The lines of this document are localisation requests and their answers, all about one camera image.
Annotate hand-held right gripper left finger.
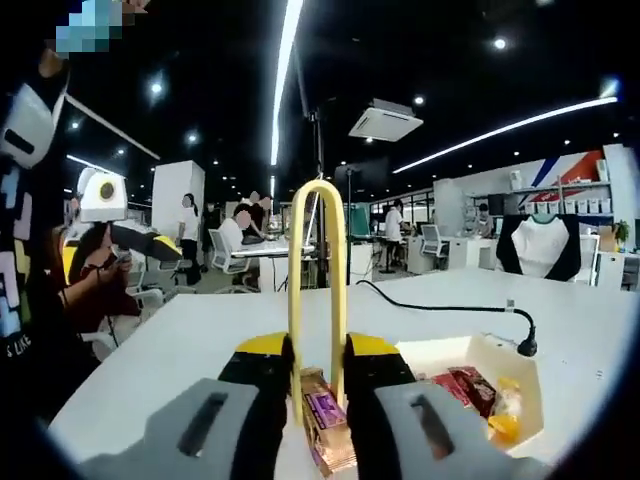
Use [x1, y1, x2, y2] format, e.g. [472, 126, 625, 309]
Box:
[74, 332, 295, 480]

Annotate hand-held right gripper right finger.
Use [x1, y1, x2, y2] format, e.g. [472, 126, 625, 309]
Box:
[344, 331, 551, 480]

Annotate purple label food snack packet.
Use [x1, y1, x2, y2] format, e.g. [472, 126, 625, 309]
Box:
[298, 366, 358, 475]

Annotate beige plastic food tongs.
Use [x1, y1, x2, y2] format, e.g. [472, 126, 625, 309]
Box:
[287, 179, 350, 442]

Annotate dark red food snack packet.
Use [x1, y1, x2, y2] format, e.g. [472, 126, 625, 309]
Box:
[447, 365, 500, 420]

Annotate yellow food snack packet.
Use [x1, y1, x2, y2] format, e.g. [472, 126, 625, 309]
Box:
[486, 376, 525, 447]

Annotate beige hexagonal container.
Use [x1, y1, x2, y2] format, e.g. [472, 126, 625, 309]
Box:
[393, 333, 546, 452]

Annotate white office chair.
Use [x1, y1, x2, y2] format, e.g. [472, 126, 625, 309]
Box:
[206, 228, 251, 290]

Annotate white chest device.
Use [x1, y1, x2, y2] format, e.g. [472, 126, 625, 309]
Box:
[0, 82, 67, 170]

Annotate person in black shirt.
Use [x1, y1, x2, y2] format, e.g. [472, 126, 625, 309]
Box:
[0, 47, 101, 436]

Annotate black tripod pole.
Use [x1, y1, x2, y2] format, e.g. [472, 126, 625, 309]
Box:
[293, 44, 327, 181]

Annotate ceiling air conditioner unit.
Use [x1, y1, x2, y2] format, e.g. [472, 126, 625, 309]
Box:
[347, 97, 426, 142]

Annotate storage shelf with white bins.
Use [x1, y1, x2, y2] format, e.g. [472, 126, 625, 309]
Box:
[508, 179, 615, 217]

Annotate black table cable with plug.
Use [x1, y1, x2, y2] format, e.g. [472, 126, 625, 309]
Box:
[354, 278, 540, 358]

